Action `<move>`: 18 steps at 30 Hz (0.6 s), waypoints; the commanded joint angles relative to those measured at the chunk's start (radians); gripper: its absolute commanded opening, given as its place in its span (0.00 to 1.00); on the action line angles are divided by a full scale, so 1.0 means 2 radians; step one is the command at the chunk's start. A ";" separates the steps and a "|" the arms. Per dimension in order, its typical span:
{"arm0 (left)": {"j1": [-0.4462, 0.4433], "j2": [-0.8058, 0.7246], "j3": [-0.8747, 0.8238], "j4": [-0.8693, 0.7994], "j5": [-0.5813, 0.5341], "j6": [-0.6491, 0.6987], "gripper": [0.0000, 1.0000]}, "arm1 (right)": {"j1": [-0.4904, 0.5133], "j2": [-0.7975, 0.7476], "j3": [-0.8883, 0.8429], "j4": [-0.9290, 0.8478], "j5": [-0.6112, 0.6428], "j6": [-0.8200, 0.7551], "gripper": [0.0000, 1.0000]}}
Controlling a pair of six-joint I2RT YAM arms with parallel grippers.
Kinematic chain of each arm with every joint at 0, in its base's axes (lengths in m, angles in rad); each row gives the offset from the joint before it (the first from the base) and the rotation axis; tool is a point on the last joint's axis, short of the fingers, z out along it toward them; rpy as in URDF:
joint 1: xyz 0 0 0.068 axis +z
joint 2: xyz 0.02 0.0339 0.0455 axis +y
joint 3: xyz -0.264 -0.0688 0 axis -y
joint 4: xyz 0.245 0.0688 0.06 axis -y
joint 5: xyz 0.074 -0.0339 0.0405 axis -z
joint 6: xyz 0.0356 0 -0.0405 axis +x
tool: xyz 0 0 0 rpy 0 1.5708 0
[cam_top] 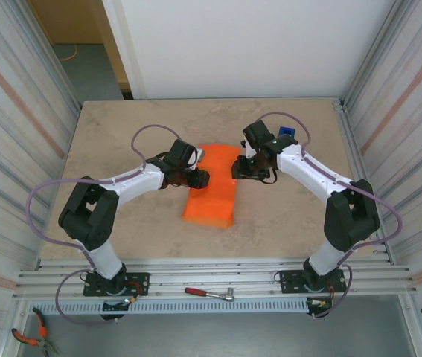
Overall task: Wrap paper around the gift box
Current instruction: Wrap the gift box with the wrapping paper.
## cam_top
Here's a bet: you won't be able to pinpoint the wooden door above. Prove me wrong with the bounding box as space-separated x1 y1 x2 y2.
27 0 132 92

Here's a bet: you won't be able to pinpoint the aluminium mounting rail frame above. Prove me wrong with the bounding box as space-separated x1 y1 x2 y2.
12 257 418 303

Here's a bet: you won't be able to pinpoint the aluminium side rail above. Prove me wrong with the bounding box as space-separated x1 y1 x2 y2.
332 97 396 266

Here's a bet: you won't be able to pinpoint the red-handled ratchet wrench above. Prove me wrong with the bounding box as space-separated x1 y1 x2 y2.
184 286 236 303

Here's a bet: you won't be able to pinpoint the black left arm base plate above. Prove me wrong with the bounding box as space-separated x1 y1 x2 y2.
83 271 150 298

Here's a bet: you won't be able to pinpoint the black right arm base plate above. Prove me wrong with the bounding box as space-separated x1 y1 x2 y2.
279 269 347 295

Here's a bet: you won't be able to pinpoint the grey slotted cable duct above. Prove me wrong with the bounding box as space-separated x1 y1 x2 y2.
28 297 310 316

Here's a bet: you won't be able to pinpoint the orange floor cable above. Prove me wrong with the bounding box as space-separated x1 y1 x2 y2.
58 43 80 62

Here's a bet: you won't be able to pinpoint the orange-handled pliers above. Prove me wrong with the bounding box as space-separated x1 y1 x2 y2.
11 306 60 356

